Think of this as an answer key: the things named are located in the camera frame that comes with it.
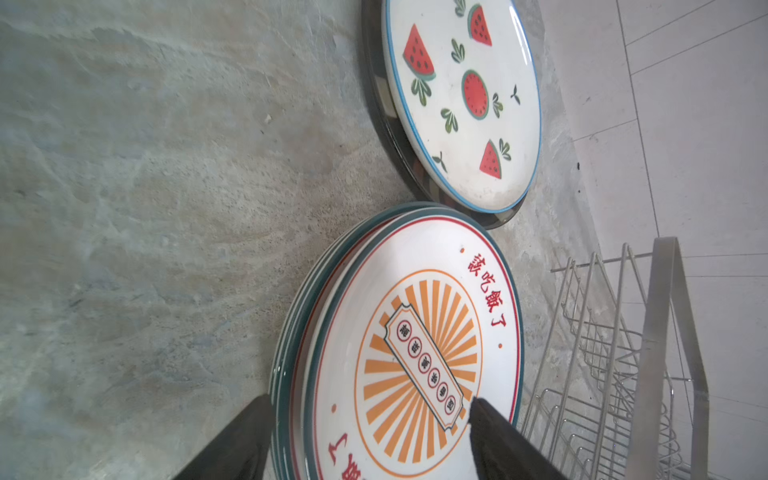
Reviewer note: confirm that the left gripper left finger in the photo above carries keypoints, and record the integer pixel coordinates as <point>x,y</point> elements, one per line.
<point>240,450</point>

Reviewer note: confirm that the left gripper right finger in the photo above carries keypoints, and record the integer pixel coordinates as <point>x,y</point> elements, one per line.
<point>500,451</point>

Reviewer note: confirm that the brown patterned plate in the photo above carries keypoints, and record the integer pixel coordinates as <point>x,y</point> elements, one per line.
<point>279,372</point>

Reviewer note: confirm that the orange sunburst plate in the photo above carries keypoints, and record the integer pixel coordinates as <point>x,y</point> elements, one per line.
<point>425,320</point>

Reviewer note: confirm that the dark rimmed cream plate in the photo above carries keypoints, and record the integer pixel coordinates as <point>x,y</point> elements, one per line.
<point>390,130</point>

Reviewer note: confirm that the white watermelon pattern plate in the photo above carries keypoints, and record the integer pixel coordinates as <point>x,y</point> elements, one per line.
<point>464,85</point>

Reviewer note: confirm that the metal wire dish rack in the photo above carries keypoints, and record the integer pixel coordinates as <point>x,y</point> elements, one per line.
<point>621,390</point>

